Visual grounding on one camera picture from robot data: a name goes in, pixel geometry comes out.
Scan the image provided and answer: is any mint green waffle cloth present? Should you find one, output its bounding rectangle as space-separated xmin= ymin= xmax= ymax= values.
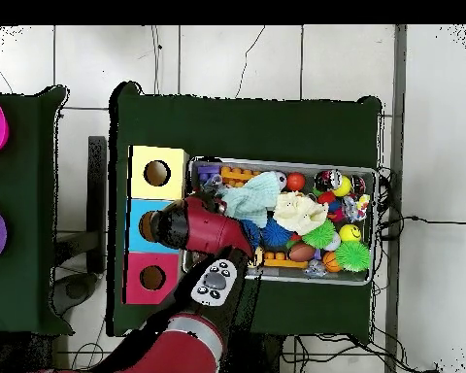
xmin=218 ymin=171 xmax=283 ymax=229

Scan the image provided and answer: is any wooden box with three holes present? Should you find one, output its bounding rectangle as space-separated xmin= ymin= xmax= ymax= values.
xmin=122 ymin=145 xmax=190 ymax=306

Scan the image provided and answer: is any long orange toy brick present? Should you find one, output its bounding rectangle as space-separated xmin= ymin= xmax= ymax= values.
xmin=219 ymin=165 xmax=262 ymax=187

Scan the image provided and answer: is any blue spiky rubber ball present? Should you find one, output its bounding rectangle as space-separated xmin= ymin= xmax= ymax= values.
xmin=240 ymin=219 xmax=262 ymax=252
xmin=260 ymin=217 xmax=294 ymax=249

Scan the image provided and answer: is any cream waffle cloth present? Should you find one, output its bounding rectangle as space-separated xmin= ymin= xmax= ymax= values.
xmin=272 ymin=190 xmax=330 ymax=237

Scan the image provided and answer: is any orange ball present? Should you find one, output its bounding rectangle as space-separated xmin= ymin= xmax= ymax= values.
xmin=285 ymin=171 xmax=307 ymax=192

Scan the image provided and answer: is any dark green tablecloth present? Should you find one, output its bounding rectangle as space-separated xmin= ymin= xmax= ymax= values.
xmin=106 ymin=81 xmax=383 ymax=338
xmin=0 ymin=85 xmax=75 ymax=337

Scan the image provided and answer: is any green spiky rubber ball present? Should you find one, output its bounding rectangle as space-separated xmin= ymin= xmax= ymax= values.
xmin=334 ymin=240 xmax=371 ymax=273
xmin=301 ymin=219 xmax=337 ymax=250

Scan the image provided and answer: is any yellow smiley ball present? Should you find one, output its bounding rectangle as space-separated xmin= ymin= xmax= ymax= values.
xmin=338 ymin=223 xmax=363 ymax=243

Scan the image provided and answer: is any shallow wire mesh bin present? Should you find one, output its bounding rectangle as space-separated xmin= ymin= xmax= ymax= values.
xmin=180 ymin=155 xmax=378 ymax=287

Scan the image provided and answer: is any long black cable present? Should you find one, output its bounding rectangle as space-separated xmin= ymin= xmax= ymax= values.
xmin=378 ymin=215 xmax=466 ymax=234

